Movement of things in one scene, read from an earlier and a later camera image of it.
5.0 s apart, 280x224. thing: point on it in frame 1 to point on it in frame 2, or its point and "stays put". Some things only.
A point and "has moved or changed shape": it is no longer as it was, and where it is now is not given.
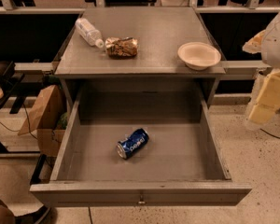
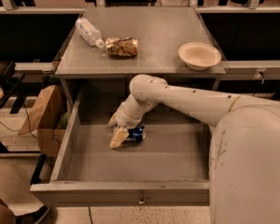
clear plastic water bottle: (89, 33) stays put
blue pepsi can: (132, 143) has moved or changed shape
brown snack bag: (121, 48) stays put
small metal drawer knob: (141, 201) stays put
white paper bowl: (199, 55) stays put
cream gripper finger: (254, 45) to (130, 113)
